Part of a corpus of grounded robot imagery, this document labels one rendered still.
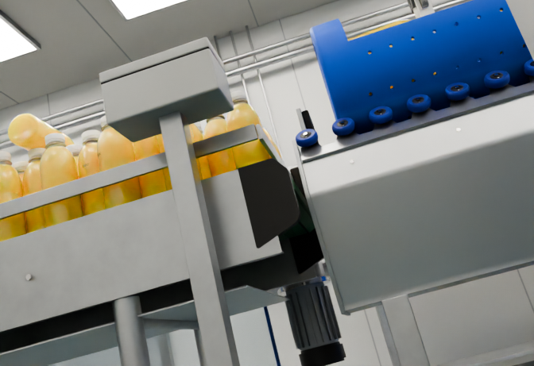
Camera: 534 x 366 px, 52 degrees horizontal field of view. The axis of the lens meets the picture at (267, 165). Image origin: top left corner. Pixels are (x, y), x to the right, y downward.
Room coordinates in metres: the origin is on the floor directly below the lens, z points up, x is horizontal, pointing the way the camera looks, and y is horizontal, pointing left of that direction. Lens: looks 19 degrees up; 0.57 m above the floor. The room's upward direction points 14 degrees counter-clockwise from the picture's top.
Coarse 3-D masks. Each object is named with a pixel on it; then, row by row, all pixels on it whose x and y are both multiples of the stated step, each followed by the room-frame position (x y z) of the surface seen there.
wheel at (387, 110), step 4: (376, 108) 1.00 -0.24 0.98; (380, 108) 1.00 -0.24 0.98; (384, 108) 1.00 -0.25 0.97; (388, 108) 0.99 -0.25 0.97; (372, 112) 1.00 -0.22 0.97; (376, 112) 1.00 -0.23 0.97; (380, 112) 0.99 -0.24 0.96; (384, 112) 0.99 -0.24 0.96; (388, 112) 0.98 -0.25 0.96; (392, 112) 0.99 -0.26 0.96; (372, 116) 0.99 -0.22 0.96; (376, 116) 0.99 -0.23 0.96; (380, 116) 0.98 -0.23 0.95; (384, 116) 0.98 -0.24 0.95; (388, 116) 0.98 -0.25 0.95; (392, 116) 0.99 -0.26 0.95; (372, 120) 1.00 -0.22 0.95; (376, 120) 0.99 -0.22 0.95; (380, 120) 0.99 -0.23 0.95; (384, 120) 0.99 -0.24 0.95; (388, 120) 0.99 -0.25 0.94; (376, 124) 1.00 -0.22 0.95; (380, 124) 1.00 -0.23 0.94
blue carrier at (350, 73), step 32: (480, 0) 0.93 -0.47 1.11; (320, 32) 0.99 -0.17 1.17; (384, 32) 0.95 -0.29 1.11; (416, 32) 0.95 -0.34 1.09; (448, 32) 0.94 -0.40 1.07; (480, 32) 0.94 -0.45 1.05; (512, 32) 0.94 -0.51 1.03; (320, 64) 0.98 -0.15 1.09; (352, 64) 0.97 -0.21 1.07; (384, 64) 0.96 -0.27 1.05; (416, 64) 0.96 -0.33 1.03; (448, 64) 0.96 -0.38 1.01; (480, 64) 0.97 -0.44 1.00; (512, 64) 0.97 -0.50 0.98; (352, 96) 0.99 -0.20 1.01; (384, 96) 1.00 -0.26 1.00; (480, 96) 1.03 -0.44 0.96
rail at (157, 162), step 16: (240, 128) 0.93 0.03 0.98; (208, 144) 0.94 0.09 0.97; (224, 144) 0.93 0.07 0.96; (240, 144) 0.94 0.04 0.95; (144, 160) 0.96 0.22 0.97; (160, 160) 0.95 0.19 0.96; (96, 176) 0.97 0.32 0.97; (112, 176) 0.96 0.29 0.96; (128, 176) 0.96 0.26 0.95; (48, 192) 0.98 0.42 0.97; (64, 192) 0.98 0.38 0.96; (80, 192) 0.97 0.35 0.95; (0, 208) 1.00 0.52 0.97; (16, 208) 0.99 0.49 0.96; (32, 208) 0.99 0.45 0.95
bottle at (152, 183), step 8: (136, 144) 1.01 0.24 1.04; (144, 144) 1.00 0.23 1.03; (152, 144) 1.00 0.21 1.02; (136, 152) 1.02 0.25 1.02; (144, 152) 1.00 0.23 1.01; (152, 152) 1.00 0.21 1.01; (144, 176) 1.01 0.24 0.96; (152, 176) 1.00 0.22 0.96; (160, 176) 1.00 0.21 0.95; (144, 184) 1.01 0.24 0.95; (152, 184) 1.00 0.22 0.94; (160, 184) 1.00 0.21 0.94; (144, 192) 1.01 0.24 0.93; (152, 192) 1.00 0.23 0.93; (160, 192) 1.00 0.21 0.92
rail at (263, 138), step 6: (258, 126) 0.93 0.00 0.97; (258, 132) 0.93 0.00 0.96; (264, 132) 0.97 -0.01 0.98; (258, 138) 0.94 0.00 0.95; (264, 138) 0.95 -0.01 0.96; (264, 144) 0.97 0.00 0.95; (270, 144) 1.02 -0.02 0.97; (270, 150) 1.01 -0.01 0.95; (276, 156) 1.06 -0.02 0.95; (282, 162) 1.15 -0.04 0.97
